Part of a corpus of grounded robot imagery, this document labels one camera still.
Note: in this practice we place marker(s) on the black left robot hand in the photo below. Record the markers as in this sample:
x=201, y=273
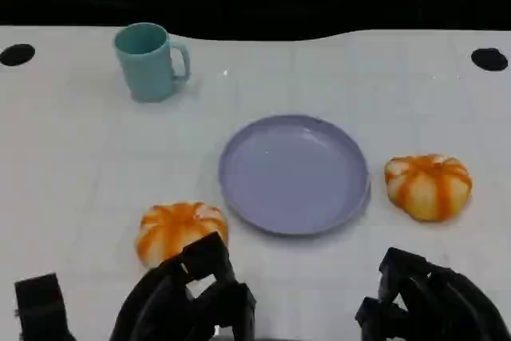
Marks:
x=171, y=305

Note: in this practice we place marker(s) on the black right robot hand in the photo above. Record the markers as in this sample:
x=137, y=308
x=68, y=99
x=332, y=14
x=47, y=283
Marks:
x=439, y=305

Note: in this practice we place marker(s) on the orange and white bread roll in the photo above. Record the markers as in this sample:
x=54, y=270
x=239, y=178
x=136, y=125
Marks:
x=427, y=189
x=171, y=229

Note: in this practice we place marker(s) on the lilac plate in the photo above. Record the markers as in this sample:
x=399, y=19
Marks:
x=293, y=177

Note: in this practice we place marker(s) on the pale green mug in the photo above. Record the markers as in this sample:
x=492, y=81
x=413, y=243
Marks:
x=147, y=73

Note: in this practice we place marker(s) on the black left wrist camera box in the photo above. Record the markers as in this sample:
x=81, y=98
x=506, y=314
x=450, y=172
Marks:
x=42, y=309

